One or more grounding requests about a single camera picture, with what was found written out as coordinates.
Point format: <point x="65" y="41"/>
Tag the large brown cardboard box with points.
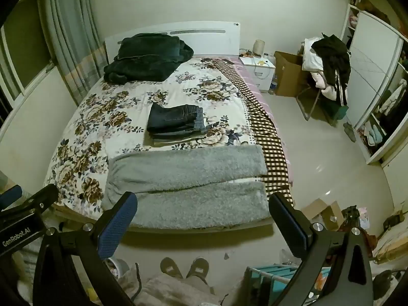
<point x="287" y="76"/>

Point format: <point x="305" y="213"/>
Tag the person's legs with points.
<point x="172" y="291"/>

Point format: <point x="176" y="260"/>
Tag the teal drying rack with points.
<point x="271" y="280"/>

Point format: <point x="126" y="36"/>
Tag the white nightstand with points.
<point x="264" y="76"/>

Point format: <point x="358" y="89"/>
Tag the clear water bottle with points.
<point x="273" y="88"/>

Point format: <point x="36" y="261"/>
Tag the pile of light clothes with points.
<point x="310" y="60"/>

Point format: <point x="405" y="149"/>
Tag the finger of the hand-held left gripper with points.
<point x="44" y="196"/>
<point x="11" y="196"/>

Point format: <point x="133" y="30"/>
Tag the folded grey-brown pants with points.
<point x="172" y="138"/>

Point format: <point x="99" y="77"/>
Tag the grey fluffy pants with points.
<point x="191" y="178"/>

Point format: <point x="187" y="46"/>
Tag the white bed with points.
<point x="207" y="38"/>

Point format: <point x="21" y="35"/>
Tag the folded dark blue jeans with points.
<point x="175" y="118"/>

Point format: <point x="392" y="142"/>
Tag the hanging light clothes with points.
<point x="393" y="98"/>

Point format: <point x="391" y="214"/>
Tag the grey-green curtain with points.
<point x="70" y="38"/>

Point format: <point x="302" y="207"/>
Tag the brown checkered blanket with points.
<point x="264" y="134"/>

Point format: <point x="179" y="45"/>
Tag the dark green blanket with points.
<point x="143" y="60"/>

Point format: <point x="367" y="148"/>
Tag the window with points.
<point x="22" y="47"/>

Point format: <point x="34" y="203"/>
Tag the white wardrobe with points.
<point x="373" y="54"/>

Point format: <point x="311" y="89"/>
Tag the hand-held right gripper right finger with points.
<point x="288" y="226"/>

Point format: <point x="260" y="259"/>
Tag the floral quilt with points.
<point x="178" y="92"/>

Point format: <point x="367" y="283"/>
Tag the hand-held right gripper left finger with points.
<point x="118" y="226"/>

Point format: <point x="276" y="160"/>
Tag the person's left slipper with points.
<point x="171" y="267"/>

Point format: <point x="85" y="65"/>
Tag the small open cardboard box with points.
<point x="325" y="213"/>

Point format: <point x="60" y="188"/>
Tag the green storage bin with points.
<point x="341" y="112"/>

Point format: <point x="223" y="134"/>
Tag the black striped garment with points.
<point x="334" y="60"/>

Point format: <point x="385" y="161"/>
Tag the metal folding chair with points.
<point x="314" y="102"/>

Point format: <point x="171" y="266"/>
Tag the beige table lamp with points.
<point x="259" y="47"/>

